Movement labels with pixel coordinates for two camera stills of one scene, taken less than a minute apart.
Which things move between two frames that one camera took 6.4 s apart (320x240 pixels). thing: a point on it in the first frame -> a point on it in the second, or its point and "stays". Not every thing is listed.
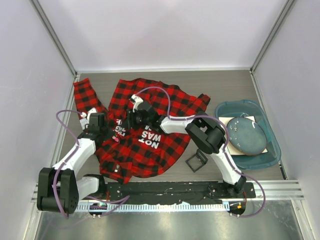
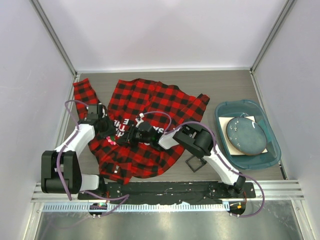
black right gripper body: [135, 121] -> [135, 137]
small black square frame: [197, 161] stays
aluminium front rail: [267, 189] stays
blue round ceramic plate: [247, 136] stays
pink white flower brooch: [115, 138] -> [109, 140]
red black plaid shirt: [125, 155] stays
